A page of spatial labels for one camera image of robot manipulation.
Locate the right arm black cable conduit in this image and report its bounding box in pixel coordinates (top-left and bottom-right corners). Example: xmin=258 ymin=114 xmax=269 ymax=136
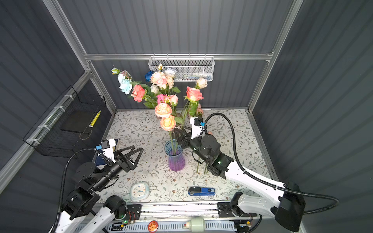
xmin=203 ymin=112 xmax=340 ymax=216

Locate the coral pink rose stem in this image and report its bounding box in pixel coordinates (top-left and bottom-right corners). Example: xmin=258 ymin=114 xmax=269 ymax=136
xmin=131 ymin=84 xmax=157 ymax=108

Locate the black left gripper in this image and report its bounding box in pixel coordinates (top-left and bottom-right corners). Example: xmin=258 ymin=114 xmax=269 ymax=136
xmin=93 ymin=145 xmax=142 ymax=193

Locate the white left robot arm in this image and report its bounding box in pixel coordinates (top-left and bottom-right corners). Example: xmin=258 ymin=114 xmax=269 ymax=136
xmin=50 ymin=146 xmax=143 ymax=233

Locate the red pink rose stem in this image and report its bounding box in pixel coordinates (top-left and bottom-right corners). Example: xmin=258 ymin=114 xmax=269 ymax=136
xmin=181 ymin=86 xmax=203 ymax=129

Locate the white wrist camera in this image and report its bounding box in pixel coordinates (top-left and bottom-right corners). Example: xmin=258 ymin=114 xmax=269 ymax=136
xmin=190 ymin=116 xmax=207 ymax=139
xmin=96 ymin=138 xmax=116 ymax=165

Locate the blue purple glass vase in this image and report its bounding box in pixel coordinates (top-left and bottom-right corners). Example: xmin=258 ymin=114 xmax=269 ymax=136
xmin=164 ymin=139 xmax=186 ymax=172

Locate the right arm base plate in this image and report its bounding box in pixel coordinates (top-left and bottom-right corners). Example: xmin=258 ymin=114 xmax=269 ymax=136
xmin=217 ymin=202 xmax=258 ymax=218

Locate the toothpaste tube in basket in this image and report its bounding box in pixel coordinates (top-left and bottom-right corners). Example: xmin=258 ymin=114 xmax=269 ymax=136
xmin=192 ymin=72 xmax=213 ymax=82

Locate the blue rose stem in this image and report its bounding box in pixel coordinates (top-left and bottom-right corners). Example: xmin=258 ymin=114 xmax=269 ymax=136
xmin=145 ymin=70 xmax=153 ymax=82

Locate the blue black stapler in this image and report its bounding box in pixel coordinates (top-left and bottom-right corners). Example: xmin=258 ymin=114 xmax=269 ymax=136
xmin=188 ymin=186 xmax=216 ymax=196

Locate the white mesh wall basket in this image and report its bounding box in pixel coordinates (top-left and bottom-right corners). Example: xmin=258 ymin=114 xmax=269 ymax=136
xmin=148 ymin=54 xmax=215 ymax=82

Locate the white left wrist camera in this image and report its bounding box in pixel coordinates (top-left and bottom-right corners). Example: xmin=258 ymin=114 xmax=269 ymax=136
xmin=96 ymin=138 xmax=116 ymax=165

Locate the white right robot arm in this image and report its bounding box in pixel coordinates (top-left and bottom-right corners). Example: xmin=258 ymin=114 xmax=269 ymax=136
xmin=174 ymin=128 xmax=306 ymax=232

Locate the black wire wall basket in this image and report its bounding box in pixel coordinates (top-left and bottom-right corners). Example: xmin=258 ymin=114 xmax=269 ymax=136
xmin=23 ymin=86 xmax=110 ymax=158

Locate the small pink rosebud stem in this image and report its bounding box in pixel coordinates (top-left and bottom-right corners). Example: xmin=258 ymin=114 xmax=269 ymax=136
xmin=157 ymin=76 xmax=174 ymax=92

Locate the yellow black marker pen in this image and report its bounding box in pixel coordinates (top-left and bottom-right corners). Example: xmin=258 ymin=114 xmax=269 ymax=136
xmin=89 ymin=110 xmax=101 ymax=128

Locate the magenta pink rose stem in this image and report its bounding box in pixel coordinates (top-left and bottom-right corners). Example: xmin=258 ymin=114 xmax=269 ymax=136
xmin=157 ymin=94 xmax=168 ymax=104

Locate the artificial flower bunch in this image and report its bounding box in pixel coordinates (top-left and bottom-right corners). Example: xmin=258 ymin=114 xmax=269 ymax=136
xmin=196 ymin=103 xmax=204 ymax=174

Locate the white blue flower spray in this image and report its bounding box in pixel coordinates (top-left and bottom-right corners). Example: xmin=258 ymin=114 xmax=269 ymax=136
xmin=111 ymin=67 xmax=134 ymax=95

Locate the red round sticker badge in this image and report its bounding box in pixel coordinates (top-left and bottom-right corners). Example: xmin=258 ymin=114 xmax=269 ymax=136
xmin=148 ymin=220 xmax=159 ymax=233

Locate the peach rose stem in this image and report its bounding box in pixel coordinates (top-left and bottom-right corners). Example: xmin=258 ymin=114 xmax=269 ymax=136
xmin=151 ymin=71 xmax=166 ymax=85

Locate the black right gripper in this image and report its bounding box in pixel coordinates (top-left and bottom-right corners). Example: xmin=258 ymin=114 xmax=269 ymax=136
xmin=174 ymin=124 xmax=210 ymax=164

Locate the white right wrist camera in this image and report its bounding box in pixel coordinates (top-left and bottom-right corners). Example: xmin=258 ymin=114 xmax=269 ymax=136
xmin=190 ymin=116 xmax=207 ymax=139

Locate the pale green alarm clock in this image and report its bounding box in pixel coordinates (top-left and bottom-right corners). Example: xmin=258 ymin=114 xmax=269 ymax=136
xmin=130 ymin=182 xmax=150 ymax=202

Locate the light pink rose stem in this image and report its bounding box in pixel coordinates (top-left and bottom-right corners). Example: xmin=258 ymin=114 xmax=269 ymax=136
xmin=168 ymin=95 xmax=179 ymax=117

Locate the pale pink rose stem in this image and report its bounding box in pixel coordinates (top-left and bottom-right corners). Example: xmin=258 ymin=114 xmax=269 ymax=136
xmin=189 ymin=78 xmax=208 ymax=92

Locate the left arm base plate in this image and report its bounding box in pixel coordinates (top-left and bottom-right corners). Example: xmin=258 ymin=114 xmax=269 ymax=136
xmin=115 ymin=204 xmax=142 ymax=221

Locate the pale green cylinder knob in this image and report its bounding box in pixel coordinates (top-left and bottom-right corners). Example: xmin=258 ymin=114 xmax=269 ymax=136
xmin=184 ymin=217 xmax=206 ymax=233

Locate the floral table cloth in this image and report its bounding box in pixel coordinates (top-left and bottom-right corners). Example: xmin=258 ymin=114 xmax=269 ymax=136
xmin=100 ymin=109 xmax=272 ymax=203

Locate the peach orange rose spray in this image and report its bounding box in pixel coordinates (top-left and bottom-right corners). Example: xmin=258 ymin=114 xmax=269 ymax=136
xmin=155 ymin=103 xmax=176 ymax=141

